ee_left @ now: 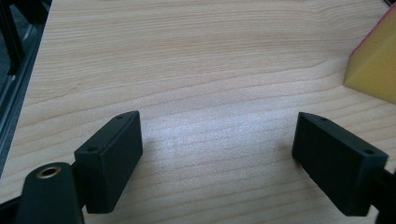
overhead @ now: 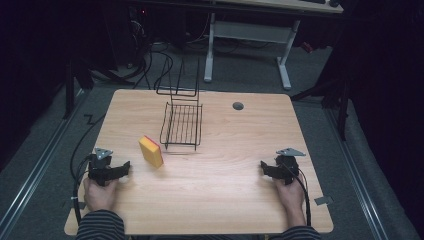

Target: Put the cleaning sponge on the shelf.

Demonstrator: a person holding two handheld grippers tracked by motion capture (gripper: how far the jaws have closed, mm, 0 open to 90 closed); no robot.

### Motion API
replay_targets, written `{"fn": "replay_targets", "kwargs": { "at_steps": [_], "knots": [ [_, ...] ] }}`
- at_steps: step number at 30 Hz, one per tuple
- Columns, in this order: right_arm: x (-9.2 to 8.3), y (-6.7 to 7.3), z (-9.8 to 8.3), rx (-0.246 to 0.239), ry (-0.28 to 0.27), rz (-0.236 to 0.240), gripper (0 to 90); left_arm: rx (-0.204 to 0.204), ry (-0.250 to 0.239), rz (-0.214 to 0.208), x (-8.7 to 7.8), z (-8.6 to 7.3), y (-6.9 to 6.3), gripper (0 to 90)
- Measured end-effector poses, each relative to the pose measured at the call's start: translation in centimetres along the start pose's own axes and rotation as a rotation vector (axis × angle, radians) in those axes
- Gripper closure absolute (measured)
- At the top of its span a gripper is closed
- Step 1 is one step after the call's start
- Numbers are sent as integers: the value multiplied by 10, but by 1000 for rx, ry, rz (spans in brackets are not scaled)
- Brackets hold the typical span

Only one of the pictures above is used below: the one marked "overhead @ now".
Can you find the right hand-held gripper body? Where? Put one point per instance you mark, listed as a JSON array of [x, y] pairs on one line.
[[286, 166]]

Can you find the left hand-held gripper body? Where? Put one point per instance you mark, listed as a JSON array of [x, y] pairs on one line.
[[100, 168]]

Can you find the yellow sponge with red side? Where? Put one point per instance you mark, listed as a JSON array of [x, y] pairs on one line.
[[151, 151]]

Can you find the person's left hand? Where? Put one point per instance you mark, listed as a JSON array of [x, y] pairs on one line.
[[99, 196]]

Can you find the person's right hand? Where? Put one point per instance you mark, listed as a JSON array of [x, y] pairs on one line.
[[292, 197]]

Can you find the grey tape piece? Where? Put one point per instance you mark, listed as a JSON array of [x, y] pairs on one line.
[[323, 200]]

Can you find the black tripod stand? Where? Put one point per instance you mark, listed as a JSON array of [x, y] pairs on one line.
[[336, 96]]

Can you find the white-legged desk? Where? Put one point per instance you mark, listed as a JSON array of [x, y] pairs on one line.
[[253, 30]]

